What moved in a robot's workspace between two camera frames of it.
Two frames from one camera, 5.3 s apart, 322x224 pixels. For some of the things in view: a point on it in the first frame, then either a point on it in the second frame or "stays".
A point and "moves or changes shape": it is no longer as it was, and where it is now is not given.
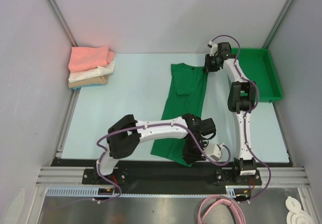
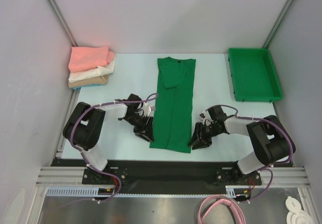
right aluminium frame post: (283, 15) stays
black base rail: (152, 174) stays
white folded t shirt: (99, 70) stays
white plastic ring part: (301, 217) stays
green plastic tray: (255, 64) stays
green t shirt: (186, 97) moves or changes shape
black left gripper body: (192, 150) to (139, 123)
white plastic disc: (293, 204) stays
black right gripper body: (209, 64) to (200, 134)
